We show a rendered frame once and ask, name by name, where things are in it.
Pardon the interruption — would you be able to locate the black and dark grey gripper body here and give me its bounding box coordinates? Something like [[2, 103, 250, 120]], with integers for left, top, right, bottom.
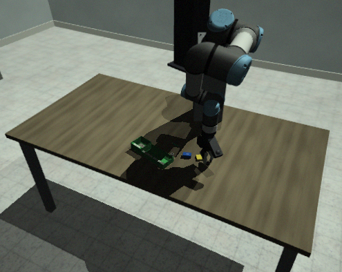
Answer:
[[197, 130, 216, 152]]

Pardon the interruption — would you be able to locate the green rack of labelled bins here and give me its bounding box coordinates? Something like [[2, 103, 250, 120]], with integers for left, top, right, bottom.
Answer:
[[131, 136, 173, 169]]

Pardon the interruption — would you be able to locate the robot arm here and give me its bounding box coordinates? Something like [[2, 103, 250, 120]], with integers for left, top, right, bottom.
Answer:
[[180, 9, 263, 133]]

